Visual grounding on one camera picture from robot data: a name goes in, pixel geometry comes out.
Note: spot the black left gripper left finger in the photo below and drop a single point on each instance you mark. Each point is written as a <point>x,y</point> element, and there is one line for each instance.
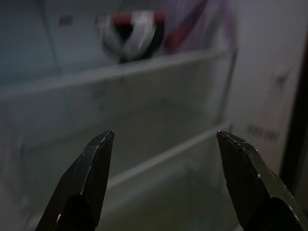
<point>81,183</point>

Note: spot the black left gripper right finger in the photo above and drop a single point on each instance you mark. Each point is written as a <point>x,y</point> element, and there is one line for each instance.
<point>255,187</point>

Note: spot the red black noodle bowl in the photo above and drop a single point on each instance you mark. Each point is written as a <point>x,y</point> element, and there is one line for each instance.
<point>130,36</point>

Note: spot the glass fridge shelf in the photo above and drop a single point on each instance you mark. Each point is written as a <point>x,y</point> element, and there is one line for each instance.
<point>144,69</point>
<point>168,154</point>

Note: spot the grey fridge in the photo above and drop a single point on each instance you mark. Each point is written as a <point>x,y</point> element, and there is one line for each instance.
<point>260,72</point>

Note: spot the translucent purple plastic bag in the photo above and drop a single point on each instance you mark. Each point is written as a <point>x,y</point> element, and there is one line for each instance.
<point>192,29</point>

